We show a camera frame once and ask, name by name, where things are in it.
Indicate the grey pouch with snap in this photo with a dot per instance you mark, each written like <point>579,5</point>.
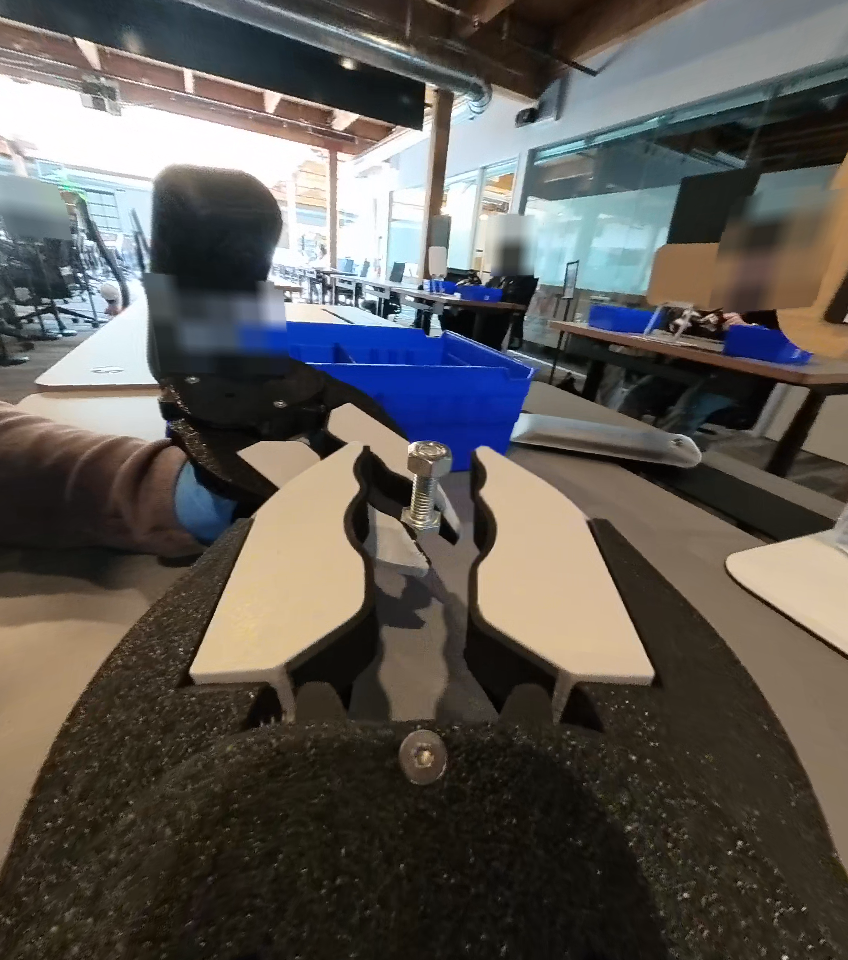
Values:
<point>604,439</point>

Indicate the grey ceiling unit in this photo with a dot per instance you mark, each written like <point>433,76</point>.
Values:
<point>101,96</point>

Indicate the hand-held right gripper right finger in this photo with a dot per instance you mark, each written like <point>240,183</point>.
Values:
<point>559,592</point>

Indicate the wooden board document stand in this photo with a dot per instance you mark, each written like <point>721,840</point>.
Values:
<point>683,277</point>
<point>806,600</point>

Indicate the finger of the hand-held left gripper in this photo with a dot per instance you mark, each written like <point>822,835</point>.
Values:
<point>352,427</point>
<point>277,461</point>

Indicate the wooden table with black legs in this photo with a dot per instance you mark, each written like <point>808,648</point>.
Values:
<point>829,375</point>

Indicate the silver hex bolt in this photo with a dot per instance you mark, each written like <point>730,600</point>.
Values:
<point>427,480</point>

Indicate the black office chair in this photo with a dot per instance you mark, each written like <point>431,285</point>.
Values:
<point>11,292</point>

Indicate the black framed floor sign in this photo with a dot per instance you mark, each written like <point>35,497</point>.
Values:
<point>571,289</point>

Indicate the blue plastic bin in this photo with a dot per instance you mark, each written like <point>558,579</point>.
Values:
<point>454,405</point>
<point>480,294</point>
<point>619,319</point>
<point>765,349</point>

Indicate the black monitor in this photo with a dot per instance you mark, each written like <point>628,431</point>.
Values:
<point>709,210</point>

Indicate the black ceiling panel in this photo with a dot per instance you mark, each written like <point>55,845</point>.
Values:
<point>243,60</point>

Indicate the silver hex nut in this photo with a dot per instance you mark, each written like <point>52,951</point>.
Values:
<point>422,519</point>

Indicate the person's left forearm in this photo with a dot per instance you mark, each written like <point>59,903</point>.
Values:
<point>56,472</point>

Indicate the thin wooden support post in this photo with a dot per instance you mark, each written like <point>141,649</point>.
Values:
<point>332,210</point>

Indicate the grey ceiling duct pipe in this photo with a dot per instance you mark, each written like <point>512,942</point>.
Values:
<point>394,45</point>

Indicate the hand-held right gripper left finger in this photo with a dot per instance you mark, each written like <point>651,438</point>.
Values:
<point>289,592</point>

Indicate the long office table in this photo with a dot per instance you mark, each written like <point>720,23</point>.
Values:
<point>424,296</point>

